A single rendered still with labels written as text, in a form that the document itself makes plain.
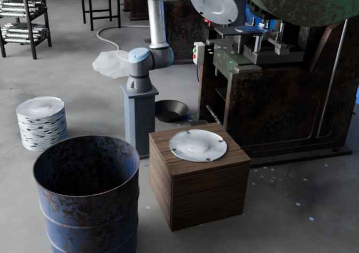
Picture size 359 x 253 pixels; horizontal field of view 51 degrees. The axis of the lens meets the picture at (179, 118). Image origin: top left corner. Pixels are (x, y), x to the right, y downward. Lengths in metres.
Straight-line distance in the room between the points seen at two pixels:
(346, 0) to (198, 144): 0.98
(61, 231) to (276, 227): 1.05
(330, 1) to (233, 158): 0.86
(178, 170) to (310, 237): 0.75
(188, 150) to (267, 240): 0.58
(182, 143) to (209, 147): 0.14
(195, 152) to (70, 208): 0.68
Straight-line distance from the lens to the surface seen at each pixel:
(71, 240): 1.60
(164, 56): 2.19
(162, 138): 1.94
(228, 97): 2.13
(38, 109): 2.53
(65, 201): 1.45
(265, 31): 2.30
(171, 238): 1.90
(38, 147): 2.55
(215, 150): 1.87
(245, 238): 1.94
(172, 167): 1.74
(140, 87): 2.17
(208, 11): 2.21
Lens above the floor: 1.39
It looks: 29 degrees down
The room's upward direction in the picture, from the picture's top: 2 degrees clockwise
